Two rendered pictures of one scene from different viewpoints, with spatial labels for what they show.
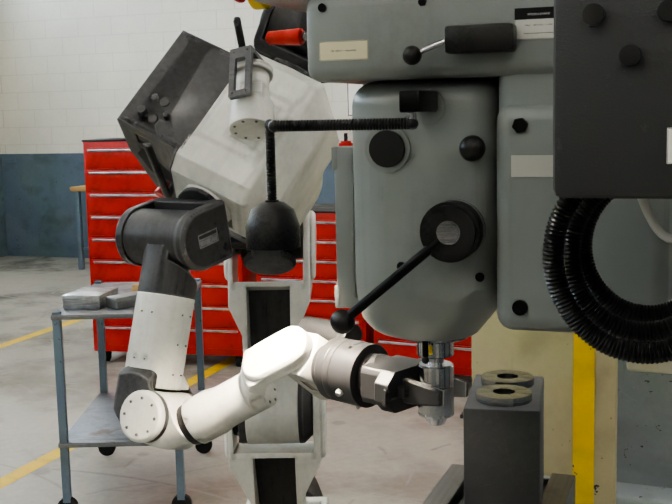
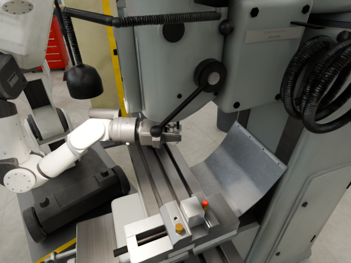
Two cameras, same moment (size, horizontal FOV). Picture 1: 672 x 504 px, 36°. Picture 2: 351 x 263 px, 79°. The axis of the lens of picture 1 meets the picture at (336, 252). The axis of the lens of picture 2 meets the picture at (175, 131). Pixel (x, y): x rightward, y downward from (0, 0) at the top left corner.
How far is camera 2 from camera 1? 0.93 m
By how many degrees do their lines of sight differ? 46
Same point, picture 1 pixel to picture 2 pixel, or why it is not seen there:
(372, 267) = (163, 98)
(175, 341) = (19, 138)
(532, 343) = (101, 66)
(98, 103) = not seen: outside the picture
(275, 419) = (54, 129)
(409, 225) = (184, 74)
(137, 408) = (15, 179)
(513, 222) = (240, 67)
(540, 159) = (259, 32)
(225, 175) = (6, 38)
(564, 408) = (113, 82)
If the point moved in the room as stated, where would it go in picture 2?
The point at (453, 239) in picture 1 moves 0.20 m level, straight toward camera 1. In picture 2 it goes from (217, 81) to (306, 125)
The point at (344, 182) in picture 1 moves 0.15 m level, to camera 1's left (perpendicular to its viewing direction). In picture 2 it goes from (125, 48) to (51, 62)
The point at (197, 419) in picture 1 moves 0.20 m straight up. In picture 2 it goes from (53, 170) to (25, 115)
